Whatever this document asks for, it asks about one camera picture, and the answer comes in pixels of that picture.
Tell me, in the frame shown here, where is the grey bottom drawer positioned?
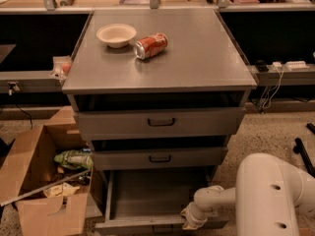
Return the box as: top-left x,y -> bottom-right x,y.
94,167 -> 230,236

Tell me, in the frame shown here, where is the grey drawer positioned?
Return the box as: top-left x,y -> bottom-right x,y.
74,107 -> 245,141
93,147 -> 228,170
94,167 -> 230,236

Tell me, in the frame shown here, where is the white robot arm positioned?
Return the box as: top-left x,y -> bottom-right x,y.
181,153 -> 315,236

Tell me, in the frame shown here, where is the grey middle drawer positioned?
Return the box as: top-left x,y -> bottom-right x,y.
93,147 -> 228,170

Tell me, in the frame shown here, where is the grey top drawer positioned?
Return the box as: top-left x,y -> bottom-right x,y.
74,107 -> 245,141

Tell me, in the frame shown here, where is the grey metal drawer cabinet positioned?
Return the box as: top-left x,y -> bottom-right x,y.
61,7 -> 258,182

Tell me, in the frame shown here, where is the black floor stand bar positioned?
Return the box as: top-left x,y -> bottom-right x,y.
293,138 -> 315,177

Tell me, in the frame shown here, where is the yellow crumpled wrapper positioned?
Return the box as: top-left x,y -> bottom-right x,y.
43,183 -> 80,198

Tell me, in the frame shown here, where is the brown cardboard box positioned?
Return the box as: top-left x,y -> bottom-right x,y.
0,106 -> 103,236

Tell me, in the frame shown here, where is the red soda can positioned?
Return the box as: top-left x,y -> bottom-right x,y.
134,32 -> 168,60

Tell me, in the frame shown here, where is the white power strip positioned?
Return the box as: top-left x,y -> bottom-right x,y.
285,61 -> 309,71

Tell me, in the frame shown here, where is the long metal strip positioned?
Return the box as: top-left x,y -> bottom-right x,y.
0,170 -> 92,207

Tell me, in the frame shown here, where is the white paper bowl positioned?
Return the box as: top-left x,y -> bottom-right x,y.
96,24 -> 137,48

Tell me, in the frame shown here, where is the small clear plastic container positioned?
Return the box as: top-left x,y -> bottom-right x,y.
49,56 -> 72,81

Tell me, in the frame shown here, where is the white cable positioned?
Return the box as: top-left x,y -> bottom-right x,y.
261,62 -> 285,110

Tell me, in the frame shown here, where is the black cable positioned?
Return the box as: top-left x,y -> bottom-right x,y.
9,91 -> 34,130

